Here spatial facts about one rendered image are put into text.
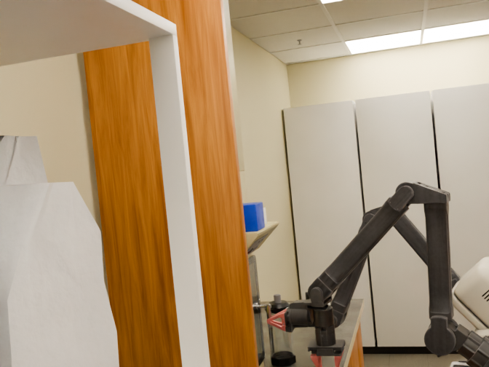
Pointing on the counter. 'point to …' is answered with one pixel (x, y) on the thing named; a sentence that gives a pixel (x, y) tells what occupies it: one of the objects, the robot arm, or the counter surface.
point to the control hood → (260, 234)
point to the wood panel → (113, 92)
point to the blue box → (253, 216)
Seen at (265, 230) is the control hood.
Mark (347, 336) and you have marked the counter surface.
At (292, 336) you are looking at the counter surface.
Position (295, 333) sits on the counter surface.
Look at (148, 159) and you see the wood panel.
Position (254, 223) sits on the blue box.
